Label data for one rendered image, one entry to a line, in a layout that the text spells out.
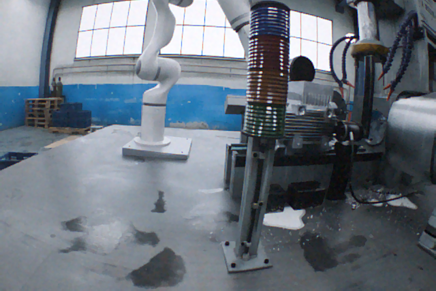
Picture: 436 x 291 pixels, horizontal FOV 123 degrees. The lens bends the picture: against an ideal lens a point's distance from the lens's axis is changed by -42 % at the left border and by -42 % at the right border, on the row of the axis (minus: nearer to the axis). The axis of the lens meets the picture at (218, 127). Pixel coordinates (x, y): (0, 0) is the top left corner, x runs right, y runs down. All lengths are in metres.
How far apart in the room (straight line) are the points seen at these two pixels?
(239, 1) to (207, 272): 0.69
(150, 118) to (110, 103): 6.00
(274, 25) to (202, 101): 5.96
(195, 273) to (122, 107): 6.54
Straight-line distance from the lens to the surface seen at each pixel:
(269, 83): 0.26
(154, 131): 0.99
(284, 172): 0.60
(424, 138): 0.57
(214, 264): 0.38
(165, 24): 1.00
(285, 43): 0.28
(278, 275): 0.38
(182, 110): 6.26
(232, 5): 0.67
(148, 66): 0.94
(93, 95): 7.28
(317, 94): 0.64
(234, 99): 0.81
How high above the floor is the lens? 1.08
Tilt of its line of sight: 9 degrees down
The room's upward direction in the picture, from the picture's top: 4 degrees clockwise
